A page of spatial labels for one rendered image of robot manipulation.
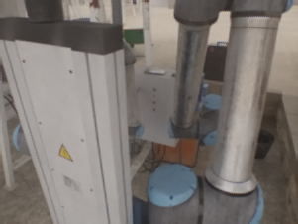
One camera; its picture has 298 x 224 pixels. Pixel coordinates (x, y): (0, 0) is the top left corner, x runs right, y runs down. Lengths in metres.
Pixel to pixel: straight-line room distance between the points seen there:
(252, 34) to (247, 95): 0.14
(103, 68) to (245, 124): 0.38
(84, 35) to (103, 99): 0.12
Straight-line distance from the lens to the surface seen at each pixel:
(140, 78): 1.78
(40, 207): 2.56
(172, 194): 0.67
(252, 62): 0.58
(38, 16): 0.50
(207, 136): 0.93
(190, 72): 0.69
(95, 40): 0.40
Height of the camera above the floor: 1.83
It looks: 29 degrees down
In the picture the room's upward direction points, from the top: straight up
